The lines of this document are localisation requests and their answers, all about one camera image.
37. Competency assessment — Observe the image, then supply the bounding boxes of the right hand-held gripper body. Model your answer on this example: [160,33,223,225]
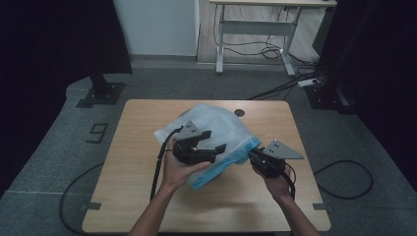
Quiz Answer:
[250,139,305,180]

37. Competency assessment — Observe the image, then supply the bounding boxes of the black curtain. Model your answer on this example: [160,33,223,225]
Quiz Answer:
[313,0,417,191]
[0,0,134,198]

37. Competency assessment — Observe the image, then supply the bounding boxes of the left hand-held gripper black cable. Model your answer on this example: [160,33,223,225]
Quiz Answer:
[149,127,184,202]

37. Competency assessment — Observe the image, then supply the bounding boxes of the black stand base plate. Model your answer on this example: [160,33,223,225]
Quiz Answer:
[76,73,126,109]
[304,83,357,116]

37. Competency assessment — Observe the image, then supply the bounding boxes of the hand-held gripper black cable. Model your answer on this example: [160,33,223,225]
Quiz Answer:
[280,162,297,201]
[149,127,184,202]

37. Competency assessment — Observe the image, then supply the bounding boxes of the white desk with metal legs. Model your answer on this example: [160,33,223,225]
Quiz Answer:
[208,0,338,78]

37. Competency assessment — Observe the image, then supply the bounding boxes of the white plastic bag blue edge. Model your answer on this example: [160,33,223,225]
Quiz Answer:
[153,102,263,191]

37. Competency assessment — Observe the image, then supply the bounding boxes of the right hand-held gripper black cable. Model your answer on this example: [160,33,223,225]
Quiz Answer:
[280,162,297,201]

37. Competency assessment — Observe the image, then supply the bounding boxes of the black cable loop on floor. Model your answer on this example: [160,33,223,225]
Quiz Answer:
[58,161,106,236]
[313,159,375,201]

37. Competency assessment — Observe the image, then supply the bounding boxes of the white partition panel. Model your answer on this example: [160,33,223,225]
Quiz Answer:
[112,0,201,57]

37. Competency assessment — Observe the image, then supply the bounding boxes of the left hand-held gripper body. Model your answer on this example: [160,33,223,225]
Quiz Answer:
[172,121,217,166]

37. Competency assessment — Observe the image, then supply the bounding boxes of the white power strip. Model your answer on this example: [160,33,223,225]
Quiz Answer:
[297,78,321,89]

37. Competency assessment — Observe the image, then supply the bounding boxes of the black cables under desk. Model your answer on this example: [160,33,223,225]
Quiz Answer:
[212,4,317,67]

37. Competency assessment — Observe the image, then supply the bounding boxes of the black cables to power strip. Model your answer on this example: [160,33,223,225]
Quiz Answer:
[247,69,326,101]

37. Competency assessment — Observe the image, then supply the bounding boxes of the person's right hand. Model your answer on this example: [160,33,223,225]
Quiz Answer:
[252,165,294,205]

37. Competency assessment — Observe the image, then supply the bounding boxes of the person's left hand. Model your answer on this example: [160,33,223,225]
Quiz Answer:
[161,145,212,193]

